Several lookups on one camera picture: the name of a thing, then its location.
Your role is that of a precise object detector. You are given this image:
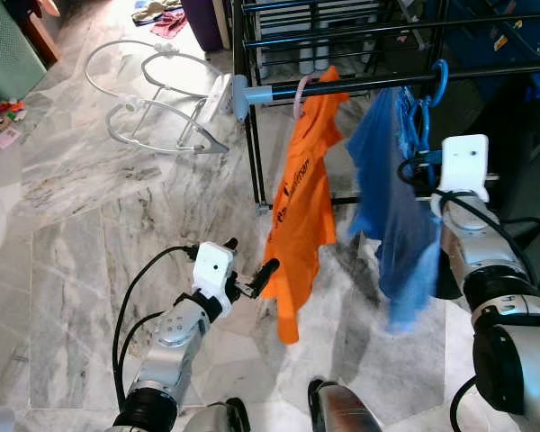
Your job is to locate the pale yellow cloth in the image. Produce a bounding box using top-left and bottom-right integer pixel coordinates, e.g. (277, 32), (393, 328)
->
(130, 0), (185, 23)

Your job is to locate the maroon cloth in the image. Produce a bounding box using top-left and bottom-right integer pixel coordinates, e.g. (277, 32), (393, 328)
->
(150, 11), (189, 39)

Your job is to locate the white tubular metal frame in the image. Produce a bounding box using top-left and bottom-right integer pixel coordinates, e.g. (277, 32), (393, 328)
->
(84, 39), (231, 156)

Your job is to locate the pink clothes hanger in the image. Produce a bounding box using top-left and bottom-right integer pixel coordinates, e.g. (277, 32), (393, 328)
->
(292, 74), (316, 120)

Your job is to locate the black metal drying rack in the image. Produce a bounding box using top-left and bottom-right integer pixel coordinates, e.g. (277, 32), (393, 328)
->
(229, 0), (540, 210)

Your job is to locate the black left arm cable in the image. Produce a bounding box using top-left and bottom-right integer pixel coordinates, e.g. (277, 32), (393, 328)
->
(112, 243), (202, 403)

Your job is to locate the orange t-shirt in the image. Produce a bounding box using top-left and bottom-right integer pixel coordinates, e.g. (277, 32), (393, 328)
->
(263, 66), (351, 346)

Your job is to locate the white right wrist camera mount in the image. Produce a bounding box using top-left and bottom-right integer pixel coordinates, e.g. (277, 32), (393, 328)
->
(431, 134), (492, 220)

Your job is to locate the brown wooden furniture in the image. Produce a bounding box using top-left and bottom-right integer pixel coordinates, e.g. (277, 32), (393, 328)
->
(4, 0), (62, 64)

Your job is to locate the silver robot leg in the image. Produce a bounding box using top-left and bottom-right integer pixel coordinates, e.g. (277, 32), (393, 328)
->
(307, 378), (385, 432)
(182, 398), (251, 432)

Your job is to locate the pink paper card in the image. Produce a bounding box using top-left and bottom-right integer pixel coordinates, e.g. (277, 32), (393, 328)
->
(0, 127), (22, 150)

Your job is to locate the silver right robot leg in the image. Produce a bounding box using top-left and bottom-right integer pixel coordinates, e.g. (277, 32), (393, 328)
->
(307, 378), (385, 432)

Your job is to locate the green storage bin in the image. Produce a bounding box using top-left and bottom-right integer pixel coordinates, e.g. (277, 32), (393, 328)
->
(0, 0), (49, 102)

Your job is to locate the small colourful toy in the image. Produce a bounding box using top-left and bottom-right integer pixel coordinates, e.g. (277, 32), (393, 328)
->
(0, 97), (28, 127)

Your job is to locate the blue t-shirt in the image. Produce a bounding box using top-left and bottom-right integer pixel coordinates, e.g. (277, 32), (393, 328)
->
(346, 85), (444, 336)

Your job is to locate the silver left robot leg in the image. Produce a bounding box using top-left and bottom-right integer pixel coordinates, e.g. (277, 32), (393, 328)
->
(182, 398), (251, 432)

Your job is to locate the blue plastic clothes hanger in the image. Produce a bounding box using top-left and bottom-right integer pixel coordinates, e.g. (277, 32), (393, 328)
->
(403, 58), (451, 156)

